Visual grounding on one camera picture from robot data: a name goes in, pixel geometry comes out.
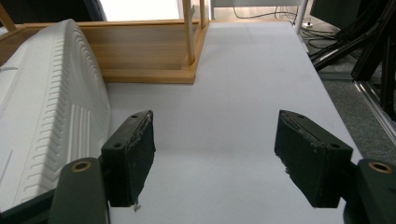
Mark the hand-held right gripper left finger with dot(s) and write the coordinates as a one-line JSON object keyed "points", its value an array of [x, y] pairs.
{"points": [[127, 168]]}

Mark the white metal table leg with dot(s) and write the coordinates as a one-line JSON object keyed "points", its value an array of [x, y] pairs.
{"points": [[301, 15]]}

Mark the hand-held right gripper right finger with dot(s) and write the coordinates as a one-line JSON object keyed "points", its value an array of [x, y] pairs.
{"points": [[311, 168]]}

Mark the wooden shoe rack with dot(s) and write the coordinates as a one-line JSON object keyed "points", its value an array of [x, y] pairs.
{"points": [[140, 59]]}

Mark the dark curtain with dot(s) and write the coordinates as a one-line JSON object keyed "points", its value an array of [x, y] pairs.
{"points": [[46, 9]]}

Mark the black metal stand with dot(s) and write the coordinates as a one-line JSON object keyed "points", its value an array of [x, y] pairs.
{"points": [[351, 43]]}

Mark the aluminium floor rail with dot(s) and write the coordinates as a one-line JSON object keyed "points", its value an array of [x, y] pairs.
{"points": [[378, 109]]}

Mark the white power strip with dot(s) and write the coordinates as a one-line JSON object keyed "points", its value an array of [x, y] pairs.
{"points": [[307, 24]]}

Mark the black box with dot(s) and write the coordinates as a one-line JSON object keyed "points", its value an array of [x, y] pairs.
{"points": [[339, 11]]}

